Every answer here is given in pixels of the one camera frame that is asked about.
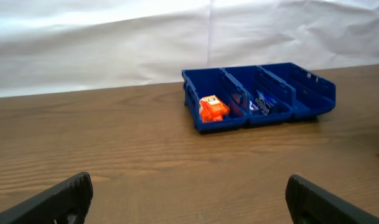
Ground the blue tray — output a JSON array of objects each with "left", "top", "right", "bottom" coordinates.
[{"left": 181, "top": 62, "right": 337, "bottom": 135}]

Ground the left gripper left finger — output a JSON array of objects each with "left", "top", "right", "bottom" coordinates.
[{"left": 0, "top": 171, "right": 94, "bottom": 224}]

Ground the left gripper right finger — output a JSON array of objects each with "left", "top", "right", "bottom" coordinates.
[{"left": 284, "top": 174, "right": 379, "bottom": 224}]

